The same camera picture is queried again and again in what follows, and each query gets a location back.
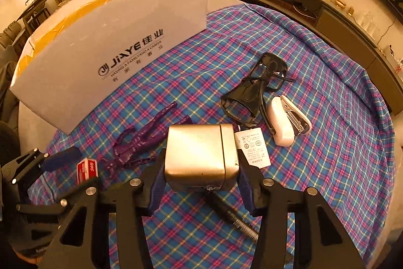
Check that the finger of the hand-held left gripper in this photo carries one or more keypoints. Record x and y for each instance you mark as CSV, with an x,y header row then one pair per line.
x,y
41,209
61,158

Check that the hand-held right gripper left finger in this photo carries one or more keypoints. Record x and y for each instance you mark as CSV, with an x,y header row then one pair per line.
x,y
157,190

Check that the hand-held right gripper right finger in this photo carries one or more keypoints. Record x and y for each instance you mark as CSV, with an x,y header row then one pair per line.
x,y
248,193

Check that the red staple box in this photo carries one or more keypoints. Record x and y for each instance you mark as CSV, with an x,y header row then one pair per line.
x,y
86,169

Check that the black marker pen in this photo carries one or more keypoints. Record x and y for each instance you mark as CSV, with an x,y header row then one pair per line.
x,y
226,212

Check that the white paper tag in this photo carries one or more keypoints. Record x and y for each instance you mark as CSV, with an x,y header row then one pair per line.
x,y
253,147

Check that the gold metal box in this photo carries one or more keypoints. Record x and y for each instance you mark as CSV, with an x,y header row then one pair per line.
x,y
195,155

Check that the white cardboard box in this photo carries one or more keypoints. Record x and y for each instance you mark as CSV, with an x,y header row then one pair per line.
x,y
126,35

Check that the white stapler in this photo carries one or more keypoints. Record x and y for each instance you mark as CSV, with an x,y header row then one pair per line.
x,y
280,121

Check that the blue plaid tablecloth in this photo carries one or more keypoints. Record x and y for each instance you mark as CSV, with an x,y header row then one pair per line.
x,y
314,130

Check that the black safety glasses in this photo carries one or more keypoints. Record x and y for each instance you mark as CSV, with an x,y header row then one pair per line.
x,y
248,95

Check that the dark dining table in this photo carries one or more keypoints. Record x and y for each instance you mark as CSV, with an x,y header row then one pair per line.
x,y
37,6

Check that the cluster of clear glasses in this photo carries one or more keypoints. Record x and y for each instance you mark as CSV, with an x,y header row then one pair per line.
x,y
366,21

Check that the wide amber glass jar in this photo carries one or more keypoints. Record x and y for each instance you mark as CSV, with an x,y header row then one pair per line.
x,y
340,2

